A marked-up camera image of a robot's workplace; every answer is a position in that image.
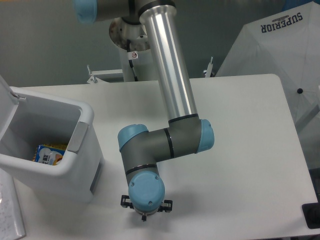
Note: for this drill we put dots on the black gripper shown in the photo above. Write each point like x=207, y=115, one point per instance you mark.
x=166, y=206

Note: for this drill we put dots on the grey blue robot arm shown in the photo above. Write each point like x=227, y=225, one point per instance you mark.
x=186, y=134

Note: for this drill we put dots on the white plastic trash can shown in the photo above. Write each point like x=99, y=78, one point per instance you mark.
x=49, y=143

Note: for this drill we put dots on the blue yellow snack packet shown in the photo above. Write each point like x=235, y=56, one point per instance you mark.
x=49, y=154

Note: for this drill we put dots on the black device at edge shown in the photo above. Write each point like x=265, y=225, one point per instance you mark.
x=311, y=212

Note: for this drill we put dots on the white umbrella with lettering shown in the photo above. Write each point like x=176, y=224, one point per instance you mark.
x=286, y=44

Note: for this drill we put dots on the white metal mounting bracket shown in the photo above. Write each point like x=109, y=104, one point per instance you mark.
x=117, y=75

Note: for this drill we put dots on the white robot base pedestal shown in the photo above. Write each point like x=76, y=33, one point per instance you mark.
x=134, y=50

